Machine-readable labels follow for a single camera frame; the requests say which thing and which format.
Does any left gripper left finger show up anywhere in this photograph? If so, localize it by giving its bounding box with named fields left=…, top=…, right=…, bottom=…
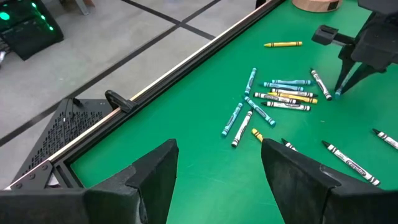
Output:
left=83, top=139, right=180, bottom=224

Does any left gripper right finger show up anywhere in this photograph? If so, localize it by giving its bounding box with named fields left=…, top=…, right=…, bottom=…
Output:
left=261, top=139, right=341, bottom=224

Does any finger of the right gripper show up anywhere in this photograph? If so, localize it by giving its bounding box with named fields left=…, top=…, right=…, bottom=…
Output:
left=341, top=63, right=386, bottom=94
left=335, top=57, right=356, bottom=94

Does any blue crayon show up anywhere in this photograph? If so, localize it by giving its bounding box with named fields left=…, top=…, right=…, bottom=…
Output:
left=271, top=79, right=312, bottom=86
left=243, top=95, right=277, bottom=127
left=262, top=82, right=305, bottom=92
left=221, top=102, right=244, bottom=138
left=334, top=73, right=351, bottom=96
left=244, top=67, right=257, bottom=96

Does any yellow crayon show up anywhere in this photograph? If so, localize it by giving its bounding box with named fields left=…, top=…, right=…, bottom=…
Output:
left=263, top=40, right=303, bottom=48
left=251, top=128, right=265, bottom=143
left=267, top=91, right=319, bottom=105

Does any green table mat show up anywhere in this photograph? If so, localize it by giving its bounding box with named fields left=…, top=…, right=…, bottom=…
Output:
left=70, top=0, right=398, bottom=224

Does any round wooden lamp base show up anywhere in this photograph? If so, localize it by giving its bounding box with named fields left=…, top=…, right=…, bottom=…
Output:
left=292, top=0, right=344, bottom=13

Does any black computer with green lights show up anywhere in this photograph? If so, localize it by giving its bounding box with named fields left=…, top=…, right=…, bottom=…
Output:
left=0, top=0, right=65, bottom=62

